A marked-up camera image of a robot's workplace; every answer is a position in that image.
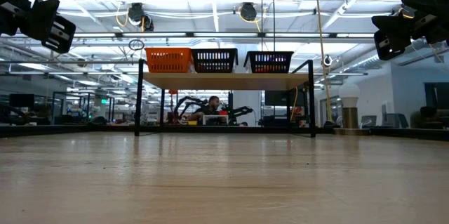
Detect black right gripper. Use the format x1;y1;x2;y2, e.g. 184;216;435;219
371;0;449;61

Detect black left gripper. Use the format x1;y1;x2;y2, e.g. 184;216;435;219
0;0;77;55

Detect orange slotted plastic basket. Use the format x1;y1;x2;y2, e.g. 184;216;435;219
145;47;194;74

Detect white bulb lamp brass base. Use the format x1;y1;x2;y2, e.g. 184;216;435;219
333;82;371;136

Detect black background monitor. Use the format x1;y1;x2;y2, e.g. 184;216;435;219
423;82;449;110
8;93;36;108
264;90;307;107

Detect black slotted plastic basket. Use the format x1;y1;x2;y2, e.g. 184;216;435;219
191;48;239;74
243;51;295;74

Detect wooden shelf riser black legs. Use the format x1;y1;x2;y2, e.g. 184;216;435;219
134;58;316;138

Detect person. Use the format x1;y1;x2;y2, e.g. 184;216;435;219
185;95;225;126

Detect yellow hanging cable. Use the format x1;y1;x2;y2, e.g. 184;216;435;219
313;0;340;129

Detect black ceiling cable reel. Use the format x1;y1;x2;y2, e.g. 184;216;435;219
126;1;155;32
238;1;262;23

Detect black aluminium rig frame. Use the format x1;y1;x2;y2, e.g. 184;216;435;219
0;124;449;142

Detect white background frame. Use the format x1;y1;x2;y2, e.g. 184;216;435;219
202;114;229;126

